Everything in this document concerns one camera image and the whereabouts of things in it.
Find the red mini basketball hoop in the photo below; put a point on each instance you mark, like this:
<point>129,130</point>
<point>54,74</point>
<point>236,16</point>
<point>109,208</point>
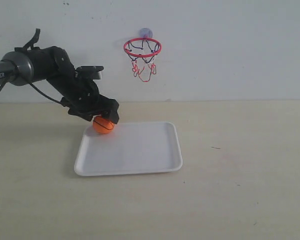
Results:
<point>142,53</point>

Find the white rectangular plastic tray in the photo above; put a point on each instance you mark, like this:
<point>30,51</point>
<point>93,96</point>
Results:
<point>130,149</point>

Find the clear suction cup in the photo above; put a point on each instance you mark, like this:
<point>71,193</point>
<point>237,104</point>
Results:
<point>145,33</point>

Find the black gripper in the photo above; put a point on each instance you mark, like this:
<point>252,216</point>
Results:
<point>84,100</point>

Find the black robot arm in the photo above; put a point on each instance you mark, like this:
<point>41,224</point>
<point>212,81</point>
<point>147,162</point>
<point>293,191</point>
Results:
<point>29,64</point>

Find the small orange toy basketball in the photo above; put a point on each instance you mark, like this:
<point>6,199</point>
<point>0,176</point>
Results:
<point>102,126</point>

